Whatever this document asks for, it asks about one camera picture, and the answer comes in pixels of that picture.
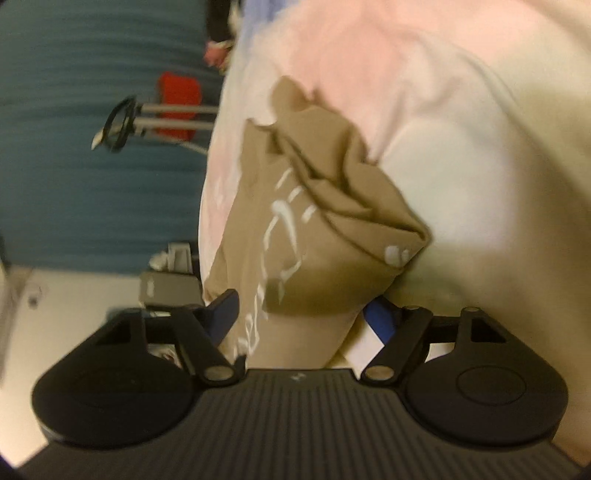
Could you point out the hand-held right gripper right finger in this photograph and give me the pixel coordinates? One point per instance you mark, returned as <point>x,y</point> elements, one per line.
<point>385,323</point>

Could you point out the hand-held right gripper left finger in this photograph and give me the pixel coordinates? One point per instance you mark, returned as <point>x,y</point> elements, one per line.
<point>221,318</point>

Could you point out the tan printed t-shirt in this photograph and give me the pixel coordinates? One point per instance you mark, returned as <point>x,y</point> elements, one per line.
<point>323,207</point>

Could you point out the grey chair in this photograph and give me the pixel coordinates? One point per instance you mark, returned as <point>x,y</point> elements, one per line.
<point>171,288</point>

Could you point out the white side table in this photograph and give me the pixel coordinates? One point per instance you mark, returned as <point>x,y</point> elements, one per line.
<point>178,256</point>

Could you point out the blue curtain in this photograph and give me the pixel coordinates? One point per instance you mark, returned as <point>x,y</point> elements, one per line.
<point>69,207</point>

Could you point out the pastel pink blue duvet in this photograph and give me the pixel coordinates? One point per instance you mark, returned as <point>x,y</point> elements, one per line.
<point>461,138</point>

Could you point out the garment steamer stand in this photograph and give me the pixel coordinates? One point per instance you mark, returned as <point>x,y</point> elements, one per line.
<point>175,109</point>

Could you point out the red cloth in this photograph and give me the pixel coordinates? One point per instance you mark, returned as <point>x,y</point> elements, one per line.
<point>178,87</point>

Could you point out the pink cloth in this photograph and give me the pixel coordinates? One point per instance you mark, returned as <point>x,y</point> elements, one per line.
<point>214,53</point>

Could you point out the black garment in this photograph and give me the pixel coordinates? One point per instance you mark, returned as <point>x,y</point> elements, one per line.
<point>219,18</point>

